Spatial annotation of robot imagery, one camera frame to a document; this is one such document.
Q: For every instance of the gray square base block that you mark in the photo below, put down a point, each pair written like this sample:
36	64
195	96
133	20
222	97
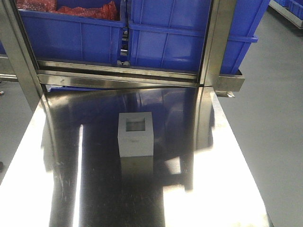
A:
135	134

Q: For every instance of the blue plastic bin right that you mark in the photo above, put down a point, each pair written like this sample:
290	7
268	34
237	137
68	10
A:
170	34

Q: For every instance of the blue bin with red contents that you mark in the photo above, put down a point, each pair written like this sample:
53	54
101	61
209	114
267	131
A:
66	37

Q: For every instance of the red mesh bag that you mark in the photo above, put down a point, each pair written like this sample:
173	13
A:
107	11

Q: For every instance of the stainless steel shelf frame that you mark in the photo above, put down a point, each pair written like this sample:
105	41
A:
20	64

